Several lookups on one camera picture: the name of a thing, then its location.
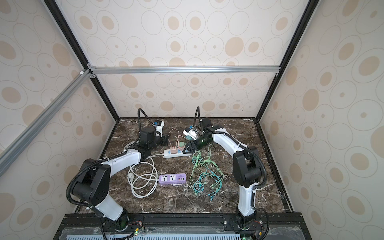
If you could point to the silver aluminium rail left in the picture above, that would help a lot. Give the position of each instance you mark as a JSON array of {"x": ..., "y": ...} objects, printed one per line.
[{"x": 26, "y": 137}]

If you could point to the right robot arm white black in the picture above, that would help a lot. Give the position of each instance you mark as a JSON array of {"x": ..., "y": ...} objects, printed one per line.
[{"x": 248, "y": 169}]

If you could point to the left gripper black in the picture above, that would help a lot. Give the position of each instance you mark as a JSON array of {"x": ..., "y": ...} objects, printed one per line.
[{"x": 164, "y": 139}]

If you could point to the silver aluminium rail back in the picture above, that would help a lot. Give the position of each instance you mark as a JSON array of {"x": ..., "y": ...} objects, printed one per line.
[{"x": 185, "y": 70}]

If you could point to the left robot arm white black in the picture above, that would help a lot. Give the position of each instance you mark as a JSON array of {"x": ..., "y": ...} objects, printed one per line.
[{"x": 90, "y": 186}]

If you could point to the white blue power strip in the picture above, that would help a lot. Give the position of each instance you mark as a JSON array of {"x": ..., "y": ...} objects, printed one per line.
[{"x": 168, "y": 155}]

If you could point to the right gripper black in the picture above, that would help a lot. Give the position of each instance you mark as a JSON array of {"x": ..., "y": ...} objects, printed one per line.
[{"x": 189, "y": 146}]

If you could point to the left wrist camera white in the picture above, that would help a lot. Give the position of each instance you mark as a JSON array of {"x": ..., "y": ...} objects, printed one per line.
[{"x": 158, "y": 125}]

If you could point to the pink charger plug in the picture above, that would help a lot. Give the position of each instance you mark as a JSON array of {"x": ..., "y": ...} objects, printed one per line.
[{"x": 173, "y": 150}]

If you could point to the silver aluminium rail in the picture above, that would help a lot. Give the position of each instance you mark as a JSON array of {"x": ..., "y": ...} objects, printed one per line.
[
  {"x": 26, "y": 137},
  {"x": 185, "y": 70}
]

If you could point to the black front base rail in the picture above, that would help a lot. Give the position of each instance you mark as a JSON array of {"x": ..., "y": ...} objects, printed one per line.
[{"x": 209, "y": 226}]

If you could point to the purple power strip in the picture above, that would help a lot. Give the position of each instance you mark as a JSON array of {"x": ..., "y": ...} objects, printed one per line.
[{"x": 172, "y": 179}]

